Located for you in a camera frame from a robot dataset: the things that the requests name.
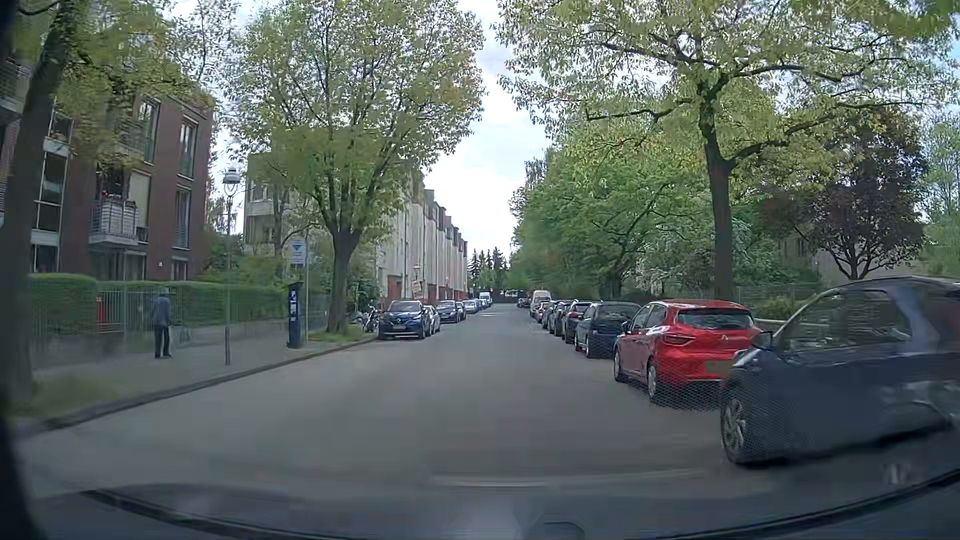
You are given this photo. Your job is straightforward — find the grass verge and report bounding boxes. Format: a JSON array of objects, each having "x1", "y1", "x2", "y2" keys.
[{"x1": 306, "y1": 324, "x2": 376, "y2": 346}]

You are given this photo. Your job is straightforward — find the beige building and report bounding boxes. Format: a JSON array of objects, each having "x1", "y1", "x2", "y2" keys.
[{"x1": 776, "y1": 232, "x2": 931, "y2": 288}]

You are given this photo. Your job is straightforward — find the lamp post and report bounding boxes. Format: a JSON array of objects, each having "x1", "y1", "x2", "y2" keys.
[{"x1": 221, "y1": 166, "x2": 243, "y2": 367}]

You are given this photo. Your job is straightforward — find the row of pale apartment buildings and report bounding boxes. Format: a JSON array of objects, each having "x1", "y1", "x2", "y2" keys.
[{"x1": 242, "y1": 153, "x2": 471, "y2": 307}]

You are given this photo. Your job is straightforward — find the grey asphalt road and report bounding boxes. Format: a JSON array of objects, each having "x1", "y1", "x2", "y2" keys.
[{"x1": 15, "y1": 303, "x2": 960, "y2": 502}]

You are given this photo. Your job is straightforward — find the dark red-leaved tree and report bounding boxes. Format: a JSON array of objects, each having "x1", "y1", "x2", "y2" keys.
[{"x1": 757, "y1": 105, "x2": 931, "y2": 282}]

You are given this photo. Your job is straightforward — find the grey paved pavement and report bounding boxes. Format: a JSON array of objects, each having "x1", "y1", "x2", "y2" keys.
[{"x1": 15, "y1": 330, "x2": 376, "y2": 440}]

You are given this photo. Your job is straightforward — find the wire fence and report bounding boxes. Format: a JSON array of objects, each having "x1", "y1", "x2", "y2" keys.
[{"x1": 660, "y1": 282, "x2": 830, "y2": 324}]

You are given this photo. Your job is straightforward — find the large tree trunk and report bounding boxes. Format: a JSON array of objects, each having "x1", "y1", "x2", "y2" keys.
[{"x1": 0, "y1": 0, "x2": 189, "y2": 406}]

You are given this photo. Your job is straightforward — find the dark blue parked car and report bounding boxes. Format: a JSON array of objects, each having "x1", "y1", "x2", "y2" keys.
[{"x1": 573, "y1": 300, "x2": 642, "y2": 360}]

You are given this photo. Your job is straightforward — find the row of trees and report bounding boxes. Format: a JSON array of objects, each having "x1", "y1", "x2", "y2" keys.
[{"x1": 504, "y1": 112, "x2": 706, "y2": 301}]

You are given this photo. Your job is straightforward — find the metal fence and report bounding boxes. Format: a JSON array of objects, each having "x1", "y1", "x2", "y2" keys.
[{"x1": 30, "y1": 288, "x2": 331, "y2": 348}]

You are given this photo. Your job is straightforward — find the trimmed green hedge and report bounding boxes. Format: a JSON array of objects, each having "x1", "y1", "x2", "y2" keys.
[{"x1": 26, "y1": 273, "x2": 289, "y2": 339}]

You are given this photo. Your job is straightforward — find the red brick apartment building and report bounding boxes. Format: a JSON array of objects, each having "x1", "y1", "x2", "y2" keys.
[{"x1": 0, "y1": 56, "x2": 216, "y2": 283}]

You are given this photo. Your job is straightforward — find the red parked car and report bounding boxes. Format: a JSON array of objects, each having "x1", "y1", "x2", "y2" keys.
[{"x1": 612, "y1": 299, "x2": 764, "y2": 408}]

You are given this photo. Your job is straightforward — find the dark blue-grey parked car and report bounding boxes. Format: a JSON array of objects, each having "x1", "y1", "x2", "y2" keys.
[{"x1": 720, "y1": 276, "x2": 960, "y2": 468}]

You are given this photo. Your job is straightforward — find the person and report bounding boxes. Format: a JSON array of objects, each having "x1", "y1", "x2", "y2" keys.
[{"x1": 149, "y1": 288, "x2": 174, "y2": 360}]

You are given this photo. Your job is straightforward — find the car's own bonnet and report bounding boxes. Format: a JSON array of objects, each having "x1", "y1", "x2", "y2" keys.
[{"x1": 22, "y1": 466, "x2": 960, "y2": 540}]

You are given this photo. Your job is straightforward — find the road sign on post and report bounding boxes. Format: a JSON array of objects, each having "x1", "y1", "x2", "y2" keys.
[{"x1": 289, "y1": 238, "x2": 311, "y2": 345}]

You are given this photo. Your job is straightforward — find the dark parking ticket machine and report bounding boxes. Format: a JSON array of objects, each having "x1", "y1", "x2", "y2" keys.
[{"x1": 286, "y1": 282, "x2": 304, "y2": 350}]

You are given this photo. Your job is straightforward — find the large green tree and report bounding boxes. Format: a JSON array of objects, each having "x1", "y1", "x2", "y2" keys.
[
  {"x1": 225, "y1": 0, "x2": 487, "y2": 336},
  {"x1": 495, "y1": 0, "x2": 960, "y2": 303}
]

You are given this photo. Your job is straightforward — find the row of parked cars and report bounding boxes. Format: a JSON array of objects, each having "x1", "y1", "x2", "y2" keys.
[
  {"x1": 423, "y1": 291, "x2": 495, "y2": 336},
  {"x1": 516, "y1": 289, "x2": 597, "y2": 345}
]

